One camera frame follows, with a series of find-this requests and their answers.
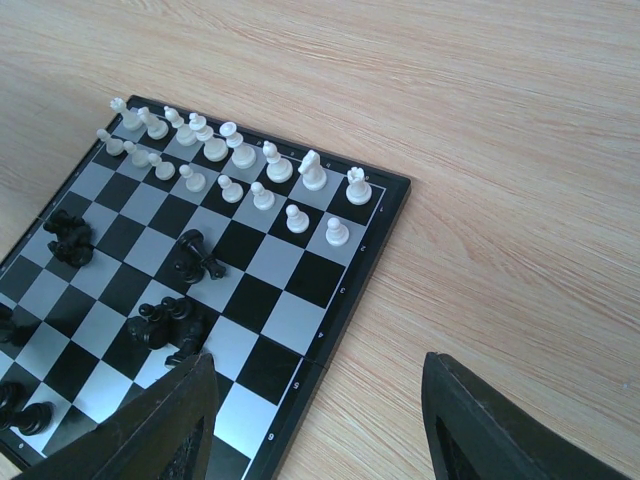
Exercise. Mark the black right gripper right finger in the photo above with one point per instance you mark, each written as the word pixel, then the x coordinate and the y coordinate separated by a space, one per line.
pixel 475 432

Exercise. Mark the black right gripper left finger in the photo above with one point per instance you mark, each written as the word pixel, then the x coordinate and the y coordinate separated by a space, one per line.
pixel 164 433

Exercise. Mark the black queen chess piece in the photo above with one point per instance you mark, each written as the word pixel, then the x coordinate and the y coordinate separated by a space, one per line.
pixel 194 261

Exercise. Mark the white pawn chess piece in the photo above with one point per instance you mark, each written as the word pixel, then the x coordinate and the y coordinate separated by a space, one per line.
pixel 113 146

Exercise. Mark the white knight chess piece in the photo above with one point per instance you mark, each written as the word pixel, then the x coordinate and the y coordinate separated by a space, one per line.
pixel 313 175

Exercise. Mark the white rook chess piece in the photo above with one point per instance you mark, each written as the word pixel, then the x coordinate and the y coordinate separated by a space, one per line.
pixel 130 120

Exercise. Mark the black knight lying down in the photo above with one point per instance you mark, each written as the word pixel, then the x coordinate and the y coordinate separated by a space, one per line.
pixel 173 320

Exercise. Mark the black and grey chessboard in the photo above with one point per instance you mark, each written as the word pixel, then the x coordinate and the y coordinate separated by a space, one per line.
pixel 275 270

